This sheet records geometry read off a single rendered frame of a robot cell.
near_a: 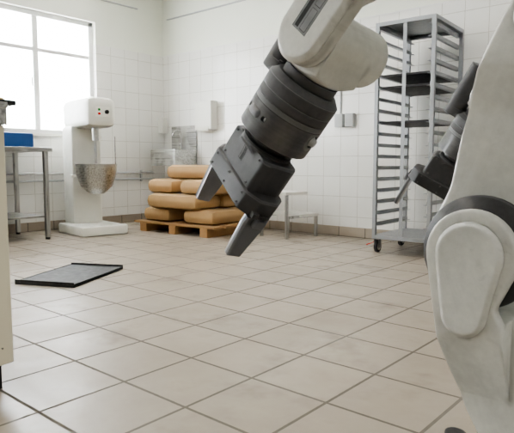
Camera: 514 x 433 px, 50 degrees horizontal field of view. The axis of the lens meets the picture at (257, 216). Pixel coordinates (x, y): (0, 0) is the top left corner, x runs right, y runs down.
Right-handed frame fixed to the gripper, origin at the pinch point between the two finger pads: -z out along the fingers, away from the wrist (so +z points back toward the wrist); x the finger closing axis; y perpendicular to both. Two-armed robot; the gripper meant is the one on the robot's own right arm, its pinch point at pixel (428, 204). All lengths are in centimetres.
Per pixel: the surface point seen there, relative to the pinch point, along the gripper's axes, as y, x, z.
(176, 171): -373, 234, -237
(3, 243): -4, 102, -82
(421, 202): -388, 3, -135
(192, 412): -6, 24, -93
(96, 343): -41, 79, -135
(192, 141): -472, 277, -246
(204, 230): -329, 162, -251
